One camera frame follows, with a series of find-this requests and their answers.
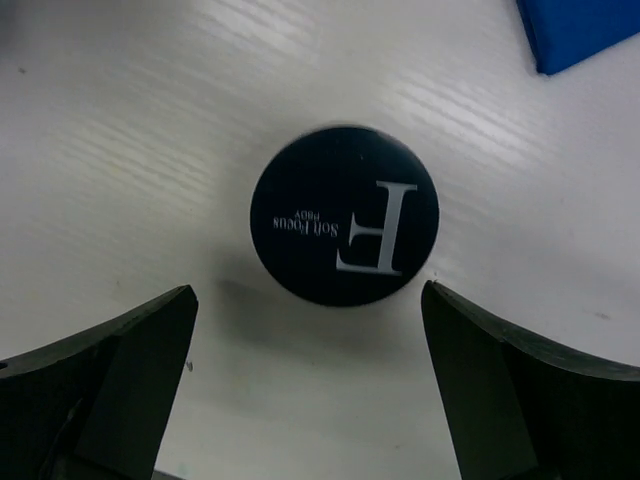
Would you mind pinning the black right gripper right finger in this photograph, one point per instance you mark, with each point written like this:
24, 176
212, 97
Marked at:
521, 406

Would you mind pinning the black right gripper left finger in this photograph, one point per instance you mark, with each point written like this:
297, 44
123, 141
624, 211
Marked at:
95, 405

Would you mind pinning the dark blue round cosmetic jar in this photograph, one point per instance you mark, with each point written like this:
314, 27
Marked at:
344, 216

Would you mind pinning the blue patterned cloth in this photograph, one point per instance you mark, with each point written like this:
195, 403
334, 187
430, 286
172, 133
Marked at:
563, 33

